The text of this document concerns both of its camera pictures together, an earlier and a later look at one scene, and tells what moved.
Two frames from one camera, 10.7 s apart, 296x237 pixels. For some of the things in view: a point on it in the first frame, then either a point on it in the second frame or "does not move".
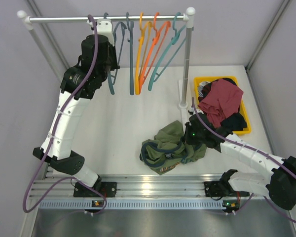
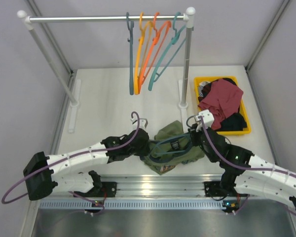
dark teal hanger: [110, 76] -> [171, 161]
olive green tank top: [168, 149] does not move
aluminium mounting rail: [50, 186] does not move
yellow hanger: [138, 73] does not move
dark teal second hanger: [130, 26] does not move
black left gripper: [113, 58] -> [143, 142]
